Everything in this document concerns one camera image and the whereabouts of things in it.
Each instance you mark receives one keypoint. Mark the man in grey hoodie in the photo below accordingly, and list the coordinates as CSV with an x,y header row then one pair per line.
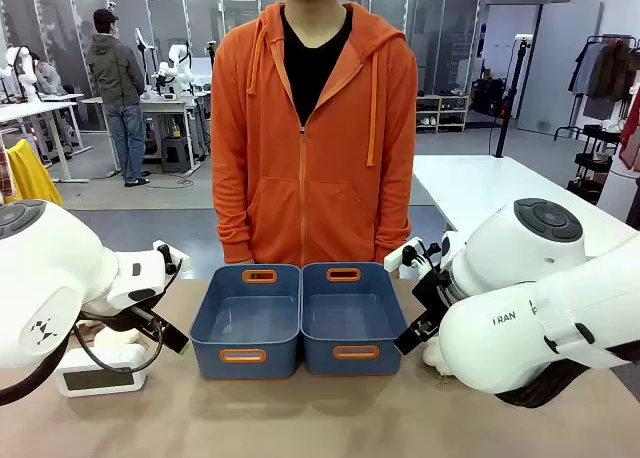
x,y
117,88

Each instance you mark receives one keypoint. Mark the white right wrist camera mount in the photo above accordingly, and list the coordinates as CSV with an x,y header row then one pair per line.
x,y
400,259

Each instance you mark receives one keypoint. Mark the yellow cloth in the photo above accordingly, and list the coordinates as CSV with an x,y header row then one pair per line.
x,y
32,178

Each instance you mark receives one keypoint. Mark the white background desk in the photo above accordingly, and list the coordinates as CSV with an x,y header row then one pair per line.
x,y
40,115

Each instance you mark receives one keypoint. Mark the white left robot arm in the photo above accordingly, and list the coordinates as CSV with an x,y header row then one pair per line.
x,y
45,273

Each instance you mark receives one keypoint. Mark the black tripod stand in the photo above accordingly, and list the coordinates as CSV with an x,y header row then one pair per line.
x,y
511,98

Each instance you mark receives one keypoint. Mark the white table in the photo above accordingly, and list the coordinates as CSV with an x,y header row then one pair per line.
x,y
480,188

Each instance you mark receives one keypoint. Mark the person in orange hoodie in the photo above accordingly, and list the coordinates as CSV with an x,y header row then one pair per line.
x,y
310,153

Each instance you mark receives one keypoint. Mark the brown plush toy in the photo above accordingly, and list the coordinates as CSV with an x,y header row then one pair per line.
x,y
89,332

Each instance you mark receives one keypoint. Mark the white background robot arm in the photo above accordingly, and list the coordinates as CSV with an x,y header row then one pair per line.
x,y
177,63

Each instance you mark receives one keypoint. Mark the white digital clock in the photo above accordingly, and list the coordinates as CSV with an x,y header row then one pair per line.
x,y
100,375

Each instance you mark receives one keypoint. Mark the wooden shoe shelf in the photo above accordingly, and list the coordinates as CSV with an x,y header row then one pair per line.
x,y
442,113

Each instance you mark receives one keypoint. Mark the black trolley cart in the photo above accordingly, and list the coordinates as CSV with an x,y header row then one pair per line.
x,y
595,163

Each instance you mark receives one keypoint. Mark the white workbench with equipment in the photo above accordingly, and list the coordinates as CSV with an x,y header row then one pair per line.
x,y
170,113

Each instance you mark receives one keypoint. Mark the grey plastic stool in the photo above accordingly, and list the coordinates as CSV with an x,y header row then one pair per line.
x,y
176,155

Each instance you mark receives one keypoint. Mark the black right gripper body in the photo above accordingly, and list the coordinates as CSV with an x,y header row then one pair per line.
x,y
435,293

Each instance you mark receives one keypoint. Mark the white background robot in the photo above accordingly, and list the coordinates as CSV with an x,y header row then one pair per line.
x,y
22,73

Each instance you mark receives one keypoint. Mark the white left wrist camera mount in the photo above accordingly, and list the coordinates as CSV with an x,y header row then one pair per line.
x,y
175,263

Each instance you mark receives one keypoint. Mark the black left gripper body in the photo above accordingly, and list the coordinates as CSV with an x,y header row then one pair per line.
x,y
125,318

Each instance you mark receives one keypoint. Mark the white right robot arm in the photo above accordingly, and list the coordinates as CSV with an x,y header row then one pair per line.
x,y
525,298

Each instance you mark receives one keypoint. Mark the black clothes rack with clothes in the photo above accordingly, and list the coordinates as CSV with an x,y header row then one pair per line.
x,y
607,73

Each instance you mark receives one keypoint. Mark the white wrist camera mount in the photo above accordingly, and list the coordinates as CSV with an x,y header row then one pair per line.
x,y
400,259
175,263

